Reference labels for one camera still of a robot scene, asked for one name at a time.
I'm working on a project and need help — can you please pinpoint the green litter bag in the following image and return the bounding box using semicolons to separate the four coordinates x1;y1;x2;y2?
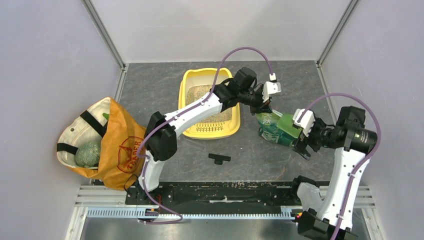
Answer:
255;110;302;147

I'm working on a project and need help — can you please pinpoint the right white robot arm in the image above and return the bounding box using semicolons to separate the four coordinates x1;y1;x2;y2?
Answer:
288;106;378;240

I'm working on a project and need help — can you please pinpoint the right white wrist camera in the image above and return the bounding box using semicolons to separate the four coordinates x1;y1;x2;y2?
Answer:
292;108;315;137

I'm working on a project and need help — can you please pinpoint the green round melon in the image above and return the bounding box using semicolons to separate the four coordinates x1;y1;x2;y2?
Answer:
75;141;101;168

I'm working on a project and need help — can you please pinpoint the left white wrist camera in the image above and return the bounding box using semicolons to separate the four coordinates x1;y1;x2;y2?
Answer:
262;73;282;103

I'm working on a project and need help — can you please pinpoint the black plastic clip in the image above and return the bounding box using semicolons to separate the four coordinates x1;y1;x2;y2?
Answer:
208;153;231;165

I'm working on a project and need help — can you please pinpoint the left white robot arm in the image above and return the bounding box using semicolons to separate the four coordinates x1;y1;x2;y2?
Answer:
136;67;281;204

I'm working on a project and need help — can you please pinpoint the orange tote bag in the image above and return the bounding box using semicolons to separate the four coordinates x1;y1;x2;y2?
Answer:
56;97;146;191

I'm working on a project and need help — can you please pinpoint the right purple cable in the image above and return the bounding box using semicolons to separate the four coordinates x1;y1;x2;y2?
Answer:
296;92;382;240

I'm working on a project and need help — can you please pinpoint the aluminium frame rail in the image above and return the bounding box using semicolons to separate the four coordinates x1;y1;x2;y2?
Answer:
74;185;376;209

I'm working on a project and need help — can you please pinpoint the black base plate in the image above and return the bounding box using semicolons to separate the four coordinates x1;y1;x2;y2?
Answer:
125;181;301;215

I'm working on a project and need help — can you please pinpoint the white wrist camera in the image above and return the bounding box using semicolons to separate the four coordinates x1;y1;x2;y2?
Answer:
262;73;282;103
292;108;315;137

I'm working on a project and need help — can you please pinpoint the slotted cable duct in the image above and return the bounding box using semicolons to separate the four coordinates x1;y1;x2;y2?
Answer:
86;207;296;220

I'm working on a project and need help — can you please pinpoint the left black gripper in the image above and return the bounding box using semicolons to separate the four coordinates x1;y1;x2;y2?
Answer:
238;86;272;116

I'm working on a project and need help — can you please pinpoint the yellow litter box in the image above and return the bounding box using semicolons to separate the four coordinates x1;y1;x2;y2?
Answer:
178;68;241;140

